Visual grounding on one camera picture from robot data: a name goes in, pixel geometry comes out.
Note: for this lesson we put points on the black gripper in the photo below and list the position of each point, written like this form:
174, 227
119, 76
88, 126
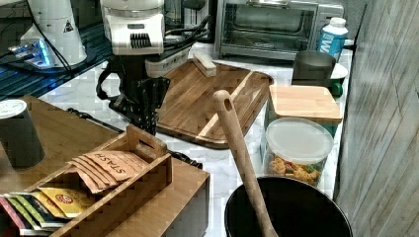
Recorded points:
140, 95

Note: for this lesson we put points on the wooden drawer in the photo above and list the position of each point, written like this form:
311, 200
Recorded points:
137, 141

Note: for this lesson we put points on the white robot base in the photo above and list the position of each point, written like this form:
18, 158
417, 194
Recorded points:
53, 40

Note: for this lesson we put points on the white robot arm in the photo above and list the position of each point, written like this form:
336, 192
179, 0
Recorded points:
136, 28

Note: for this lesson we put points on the wooden cutting board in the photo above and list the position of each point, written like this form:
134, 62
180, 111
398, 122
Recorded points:
188, 112

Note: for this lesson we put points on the orange Stash tea packets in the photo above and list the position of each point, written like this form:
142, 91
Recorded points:
102, 170

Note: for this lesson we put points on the small wooden block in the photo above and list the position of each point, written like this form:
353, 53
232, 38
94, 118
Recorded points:
204, 63

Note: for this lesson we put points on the wooden spoon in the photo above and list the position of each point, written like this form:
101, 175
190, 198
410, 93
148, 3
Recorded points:
235, 139

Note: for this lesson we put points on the wooden tea tray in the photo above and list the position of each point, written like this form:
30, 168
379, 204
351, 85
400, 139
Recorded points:
115, 206

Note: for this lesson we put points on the silver toaster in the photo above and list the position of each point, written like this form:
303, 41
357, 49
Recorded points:
195, 12

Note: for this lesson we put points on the yellow tea packet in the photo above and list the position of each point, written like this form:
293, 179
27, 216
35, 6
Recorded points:
71, 202

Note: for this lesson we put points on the grey cylindrical canister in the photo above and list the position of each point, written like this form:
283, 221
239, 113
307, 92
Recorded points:
19, 137

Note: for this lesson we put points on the silver toaster oven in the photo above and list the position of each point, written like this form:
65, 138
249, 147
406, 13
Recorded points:
277, 29

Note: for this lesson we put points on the green tea packets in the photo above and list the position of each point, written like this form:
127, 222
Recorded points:
35, 213

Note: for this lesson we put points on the clear pasta container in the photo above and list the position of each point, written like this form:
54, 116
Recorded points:
296, 148

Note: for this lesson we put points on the teal container bamboo lid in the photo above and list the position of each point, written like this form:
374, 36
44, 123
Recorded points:
304, 102

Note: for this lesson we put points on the dark grey mug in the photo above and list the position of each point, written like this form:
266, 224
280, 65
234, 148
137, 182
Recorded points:
313, 68

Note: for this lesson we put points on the black pot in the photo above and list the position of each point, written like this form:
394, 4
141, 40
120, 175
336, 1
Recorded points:
296, 209

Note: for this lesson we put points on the white green bowl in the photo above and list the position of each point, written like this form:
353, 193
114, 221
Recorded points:
338, 76

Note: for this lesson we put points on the blue white milk bottle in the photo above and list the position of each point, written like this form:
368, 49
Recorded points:
332, 37

